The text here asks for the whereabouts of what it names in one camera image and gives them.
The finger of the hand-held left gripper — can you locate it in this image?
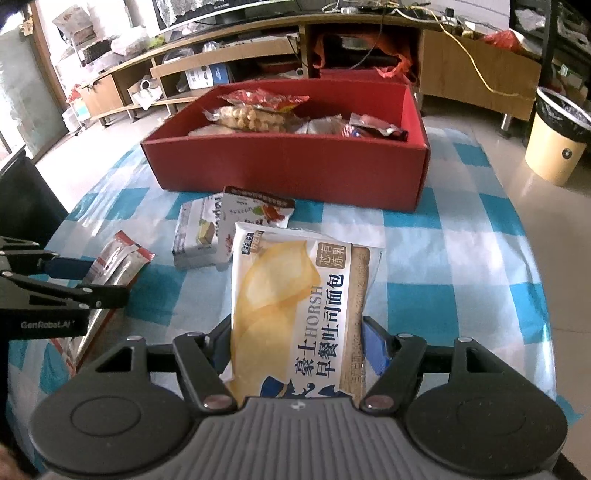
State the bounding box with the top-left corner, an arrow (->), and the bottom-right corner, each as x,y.
0,234 -> 96,278
0,271 -> 131,312

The black chair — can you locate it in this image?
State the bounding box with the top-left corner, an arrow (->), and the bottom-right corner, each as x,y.
0,144 -> 71,241

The white packet with red print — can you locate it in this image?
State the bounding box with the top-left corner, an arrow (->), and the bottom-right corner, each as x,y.
218,185 -> 297,262

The yellow cable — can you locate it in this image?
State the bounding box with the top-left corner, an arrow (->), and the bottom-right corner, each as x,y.
396,6 -> 539,96

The clear yellow snack packet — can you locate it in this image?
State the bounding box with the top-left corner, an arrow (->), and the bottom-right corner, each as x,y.
203,104 -> 298,133

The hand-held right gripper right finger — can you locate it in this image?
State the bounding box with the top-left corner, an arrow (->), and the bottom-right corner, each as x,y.
359,315 -> 516,413

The white green wafer packet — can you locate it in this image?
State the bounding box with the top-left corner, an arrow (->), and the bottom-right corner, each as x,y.
172,198 -> 223,271

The red snack packet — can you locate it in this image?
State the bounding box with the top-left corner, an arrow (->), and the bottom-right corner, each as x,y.
221,89 -> 311,112

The orange red plastic bag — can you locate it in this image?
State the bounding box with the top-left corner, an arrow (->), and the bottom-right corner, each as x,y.
311,31 -> 415,85

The wooden tv stand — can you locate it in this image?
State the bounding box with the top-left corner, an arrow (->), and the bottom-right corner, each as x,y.
75,10 -> 544,124

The white wire rack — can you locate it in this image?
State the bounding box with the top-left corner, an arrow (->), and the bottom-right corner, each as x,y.
68,84 -> 92,138

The yellow toast bread packet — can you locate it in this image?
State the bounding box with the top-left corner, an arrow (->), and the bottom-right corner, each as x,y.
221,220 -> 387,408

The silver packet with red edge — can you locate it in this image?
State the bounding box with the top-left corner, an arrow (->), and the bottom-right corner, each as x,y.
50,281 -> 140,376

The blue checkered tablecloth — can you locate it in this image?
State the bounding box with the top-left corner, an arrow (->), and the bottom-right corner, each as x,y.
7,124 -> 583,432

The blue and white box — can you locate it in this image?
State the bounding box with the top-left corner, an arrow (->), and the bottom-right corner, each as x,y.
184,64 -> 230,89

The red cardboard box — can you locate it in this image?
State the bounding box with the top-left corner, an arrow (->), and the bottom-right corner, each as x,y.
140,82 -> 431,214

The red and white stick packet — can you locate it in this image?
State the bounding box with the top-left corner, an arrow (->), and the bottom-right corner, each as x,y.
84,230 -> 156,290

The black television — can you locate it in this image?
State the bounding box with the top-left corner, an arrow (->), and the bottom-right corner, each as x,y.
151,0 -> 306,34

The white round bread packet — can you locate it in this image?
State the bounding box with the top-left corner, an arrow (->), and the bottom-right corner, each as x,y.
188,124 -> 242,138

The small red plastic bag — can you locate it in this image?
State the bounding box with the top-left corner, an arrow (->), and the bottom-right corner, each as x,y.
481,28 -> 523,52

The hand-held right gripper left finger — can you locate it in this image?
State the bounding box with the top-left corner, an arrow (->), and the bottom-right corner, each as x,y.
78,314 -> 237,413

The cream trash bin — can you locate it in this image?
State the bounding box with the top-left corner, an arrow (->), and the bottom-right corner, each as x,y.
523,87 -> 591,188

